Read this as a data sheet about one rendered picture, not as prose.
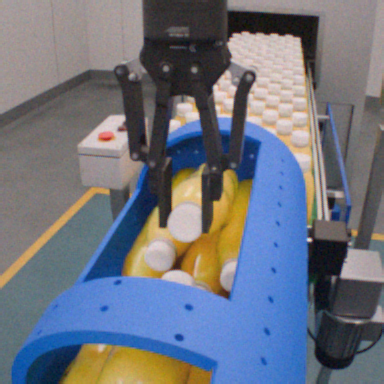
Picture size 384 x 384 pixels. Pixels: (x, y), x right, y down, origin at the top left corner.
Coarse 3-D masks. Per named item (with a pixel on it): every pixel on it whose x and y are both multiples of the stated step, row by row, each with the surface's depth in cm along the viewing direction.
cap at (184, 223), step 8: (176, 208) 47; (184, 208) 46; (192, 208) 47; (176, 216) 47; (184, 216) 47; (192, 216) 46; (200, 216) 46; (168, 224) 47; (176, 224) 47; (184, 224) 47; (192, 224) 47; (200, 224) 46; (176, 232) 47; (184, 232) 47; (192, 232) 47; (200, 232) 47; (184, 240) 47; (192, 240) 47
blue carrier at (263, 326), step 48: (192, 144) 74; (144, 192) 77; (288, 192) 58; (288, 240) 49; (96, 288) 37; (144, 288) 35; (192, 288) 36; (240, 288) 38; (288, 288) 43; (48, 336) 33; (96, 336) 32; (144, 336) 31; (192, 336) 31; (240, 336) 33; (288, 336) 38
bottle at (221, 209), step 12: (192, 180) 52; (228, 180) 59; (180, 192) 51; (192, 192) 50; (228, 192) 56; (180, 204) 49; (192, 204) 48; (216, 204) 50; (228, 204) 54; (216, 216) 50; (216, 228) 51
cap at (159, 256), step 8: (152, 248) 57; (160, 248) 57; (168, 248) 58; (144, 256) 58; (152, 256) 58; (160, 256) 57; (168, 256) 57; (152, 264) 58; (160, 264) 58; (168, 264) 58
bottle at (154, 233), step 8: (184, 168) 74; (192, 168) 74; (176, 176) 72; (184, 176) 71; (176, 184) 69; (152, 216) 63; (152, 224) 61; (152, 232) 60; (160, 232) 60; (168, 232) 60; (152, 240) 59; (160, 240) 59; (168, 240) 59; (176, 240) 60; (176, 248) 59; (184, 248) 61; (176, 256) 59
